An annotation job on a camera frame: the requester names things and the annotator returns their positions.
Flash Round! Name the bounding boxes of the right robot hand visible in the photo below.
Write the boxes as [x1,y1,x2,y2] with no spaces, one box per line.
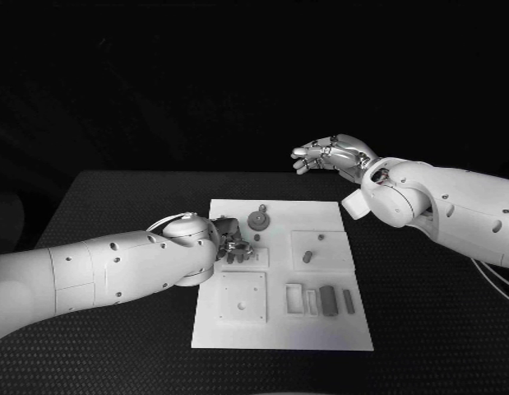
[289,133,380,185]

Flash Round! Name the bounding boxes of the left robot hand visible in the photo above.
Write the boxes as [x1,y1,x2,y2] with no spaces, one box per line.
[209,216,255,265]

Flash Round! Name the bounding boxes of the white task board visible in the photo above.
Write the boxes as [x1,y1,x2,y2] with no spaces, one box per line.
[190,198,374,352]

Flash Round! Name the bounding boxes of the grey gear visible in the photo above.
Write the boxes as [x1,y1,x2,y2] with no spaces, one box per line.
[246,211,271,232]

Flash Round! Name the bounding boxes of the thick grey cylinder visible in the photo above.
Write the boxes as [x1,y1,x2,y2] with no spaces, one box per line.
[318,285,338,318]

